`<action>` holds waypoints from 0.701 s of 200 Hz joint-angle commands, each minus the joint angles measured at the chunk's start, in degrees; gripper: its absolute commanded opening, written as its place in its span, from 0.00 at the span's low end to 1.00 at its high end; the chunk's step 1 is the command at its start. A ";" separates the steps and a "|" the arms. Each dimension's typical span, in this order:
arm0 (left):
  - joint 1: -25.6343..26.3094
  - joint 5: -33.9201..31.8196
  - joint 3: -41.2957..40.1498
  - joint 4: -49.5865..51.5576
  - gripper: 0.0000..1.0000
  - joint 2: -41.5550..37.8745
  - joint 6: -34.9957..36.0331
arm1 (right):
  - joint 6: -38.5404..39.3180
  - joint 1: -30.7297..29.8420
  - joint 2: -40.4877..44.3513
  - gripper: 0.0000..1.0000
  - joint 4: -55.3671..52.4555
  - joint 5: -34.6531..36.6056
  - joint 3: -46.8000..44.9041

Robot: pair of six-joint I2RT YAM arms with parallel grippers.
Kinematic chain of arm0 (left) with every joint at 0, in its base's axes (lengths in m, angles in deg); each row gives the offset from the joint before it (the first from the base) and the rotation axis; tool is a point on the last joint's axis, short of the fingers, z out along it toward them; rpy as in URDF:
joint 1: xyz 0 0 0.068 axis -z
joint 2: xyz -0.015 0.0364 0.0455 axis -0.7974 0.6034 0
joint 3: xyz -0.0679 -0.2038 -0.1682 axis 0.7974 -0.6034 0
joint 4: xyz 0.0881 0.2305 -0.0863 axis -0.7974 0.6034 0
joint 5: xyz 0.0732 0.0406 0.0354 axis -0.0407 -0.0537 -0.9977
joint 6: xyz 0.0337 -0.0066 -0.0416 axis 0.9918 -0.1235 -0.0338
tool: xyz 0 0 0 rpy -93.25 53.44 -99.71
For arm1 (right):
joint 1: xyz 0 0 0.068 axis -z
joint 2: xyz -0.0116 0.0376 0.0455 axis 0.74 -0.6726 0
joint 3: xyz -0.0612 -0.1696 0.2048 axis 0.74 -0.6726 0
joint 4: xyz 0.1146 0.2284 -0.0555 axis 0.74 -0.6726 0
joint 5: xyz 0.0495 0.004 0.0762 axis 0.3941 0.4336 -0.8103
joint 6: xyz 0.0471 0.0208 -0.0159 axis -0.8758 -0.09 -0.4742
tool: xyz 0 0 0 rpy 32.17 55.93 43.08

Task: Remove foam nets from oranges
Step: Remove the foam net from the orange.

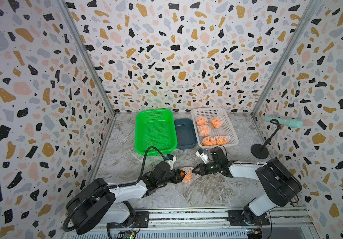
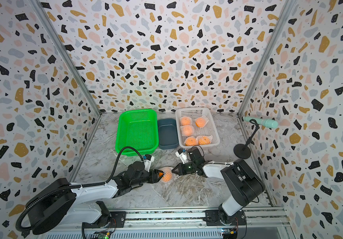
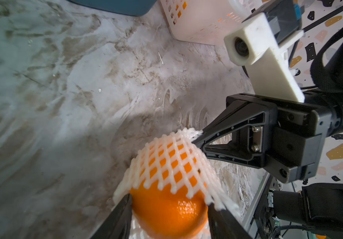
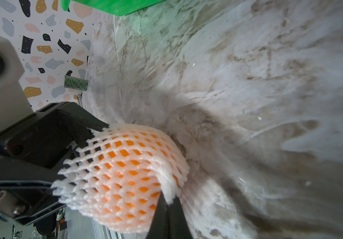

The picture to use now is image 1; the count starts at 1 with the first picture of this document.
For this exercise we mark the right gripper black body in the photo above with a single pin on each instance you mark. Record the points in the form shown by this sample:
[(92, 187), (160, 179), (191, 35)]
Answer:
[(213, 168)]

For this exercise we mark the dark teal plastic bin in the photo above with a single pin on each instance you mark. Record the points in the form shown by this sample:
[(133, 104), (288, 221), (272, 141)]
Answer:
[(185, 132)]

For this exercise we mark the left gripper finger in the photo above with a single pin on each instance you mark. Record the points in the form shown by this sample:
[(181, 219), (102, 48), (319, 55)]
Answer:
[(177, 180), (180, 173)]

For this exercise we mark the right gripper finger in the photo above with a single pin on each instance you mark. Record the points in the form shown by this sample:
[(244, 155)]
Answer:
[(201, 166), (199, 172)]

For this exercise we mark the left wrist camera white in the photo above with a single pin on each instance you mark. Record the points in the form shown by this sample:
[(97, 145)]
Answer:
[(170, 159)]

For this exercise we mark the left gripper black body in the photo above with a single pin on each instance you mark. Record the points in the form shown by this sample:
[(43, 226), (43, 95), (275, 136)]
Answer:
[(170, 179)]

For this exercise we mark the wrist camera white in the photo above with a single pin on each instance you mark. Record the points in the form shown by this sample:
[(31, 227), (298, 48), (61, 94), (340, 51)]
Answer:
[(202, 154), (170, 159)]

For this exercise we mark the white plastic mesh basket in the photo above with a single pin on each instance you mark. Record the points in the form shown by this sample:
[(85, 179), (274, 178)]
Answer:
[(213, 128)]

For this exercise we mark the green plastic mesh basket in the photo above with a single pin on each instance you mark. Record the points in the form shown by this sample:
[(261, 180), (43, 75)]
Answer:
[(155, 128)]

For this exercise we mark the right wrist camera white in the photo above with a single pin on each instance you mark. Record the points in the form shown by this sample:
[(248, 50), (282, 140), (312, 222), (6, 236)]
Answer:
[(202, 154)]

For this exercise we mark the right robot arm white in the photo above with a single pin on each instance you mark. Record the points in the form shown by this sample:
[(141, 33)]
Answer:
[(280, 186)]

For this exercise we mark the black microphone stand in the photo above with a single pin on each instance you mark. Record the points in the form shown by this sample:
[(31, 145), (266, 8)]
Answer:
[(259, 150)]

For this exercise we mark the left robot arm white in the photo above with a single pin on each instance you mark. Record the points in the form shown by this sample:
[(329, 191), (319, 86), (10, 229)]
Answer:
[(101, 201)]

